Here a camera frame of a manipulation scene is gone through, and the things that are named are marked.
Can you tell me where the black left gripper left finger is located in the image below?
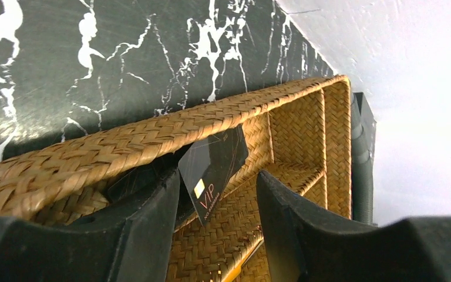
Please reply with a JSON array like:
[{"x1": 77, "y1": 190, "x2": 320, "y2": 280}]
[{"x1": 0, "y1": 168, "x2": 180, "y2": 281}]

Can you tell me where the black flat box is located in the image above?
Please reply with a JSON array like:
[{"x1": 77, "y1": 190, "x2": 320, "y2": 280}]
[{"x1": 354, "y1": 92, "x2": 377, "y2": 163}]

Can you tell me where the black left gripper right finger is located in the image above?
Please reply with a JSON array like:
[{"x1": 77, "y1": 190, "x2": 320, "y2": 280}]
[{"x1": 256, "y1": 170, "x2": 451, "y2": 281}]

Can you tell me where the black corrugated hose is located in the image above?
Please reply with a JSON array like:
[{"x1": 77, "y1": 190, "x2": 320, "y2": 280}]
[{"x1": 349, "y1": 92, "x2": 375, "y2": 226}]

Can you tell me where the woven wicker organizer tray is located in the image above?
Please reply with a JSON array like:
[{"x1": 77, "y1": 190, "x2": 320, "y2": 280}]
[{"x1": 0, "y1": 75, "x2": 352, "y2": 281}]

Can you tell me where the dark credit card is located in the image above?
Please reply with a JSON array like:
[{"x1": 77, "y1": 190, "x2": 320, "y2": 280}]
[{"x1": 178, "y1": 125, "x2": 248, "y2": 226}]

